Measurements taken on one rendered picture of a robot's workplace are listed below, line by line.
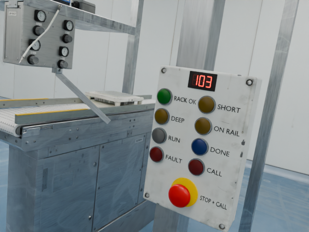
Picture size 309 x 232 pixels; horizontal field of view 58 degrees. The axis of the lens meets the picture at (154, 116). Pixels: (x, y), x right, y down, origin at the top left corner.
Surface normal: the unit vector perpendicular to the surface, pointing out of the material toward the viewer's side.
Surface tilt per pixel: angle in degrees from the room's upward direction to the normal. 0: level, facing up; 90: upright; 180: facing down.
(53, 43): 90
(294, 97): 90
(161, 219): 90
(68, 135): 90
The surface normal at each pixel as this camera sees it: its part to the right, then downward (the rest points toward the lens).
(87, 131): 0.84, 0.20
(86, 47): -0.45, 0.10
